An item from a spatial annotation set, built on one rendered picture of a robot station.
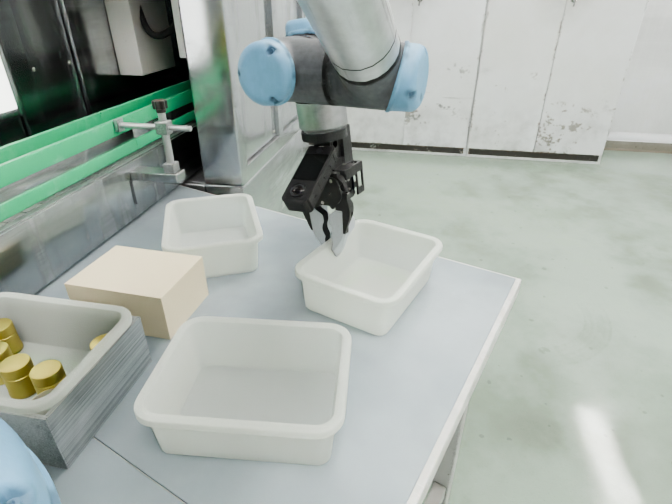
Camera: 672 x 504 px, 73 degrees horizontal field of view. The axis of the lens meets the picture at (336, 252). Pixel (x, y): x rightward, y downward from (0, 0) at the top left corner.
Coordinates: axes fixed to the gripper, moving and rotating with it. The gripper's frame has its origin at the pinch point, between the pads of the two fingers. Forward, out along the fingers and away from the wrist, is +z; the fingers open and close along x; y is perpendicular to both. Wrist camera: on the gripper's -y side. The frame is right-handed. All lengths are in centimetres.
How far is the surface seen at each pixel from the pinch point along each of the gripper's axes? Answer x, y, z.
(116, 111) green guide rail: 62, 11, -22
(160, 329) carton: 15.2, -25.1, 3.1
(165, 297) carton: 13.5, -23.8, -2.0
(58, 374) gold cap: 13.9, -40.0, -0.9
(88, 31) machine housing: 75, 19, -40
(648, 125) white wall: -65, 406, 67
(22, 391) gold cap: 18.8, -42.6, 1.3
